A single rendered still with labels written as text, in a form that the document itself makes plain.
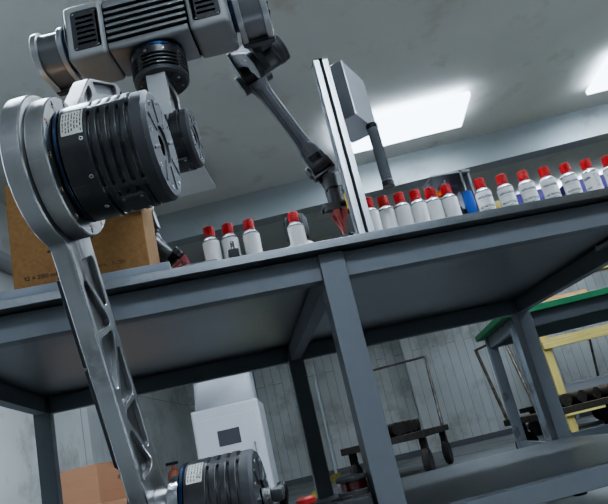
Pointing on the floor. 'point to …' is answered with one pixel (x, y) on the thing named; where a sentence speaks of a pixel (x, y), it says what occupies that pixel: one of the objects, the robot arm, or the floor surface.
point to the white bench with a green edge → (578, 309)
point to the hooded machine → (232, 420)
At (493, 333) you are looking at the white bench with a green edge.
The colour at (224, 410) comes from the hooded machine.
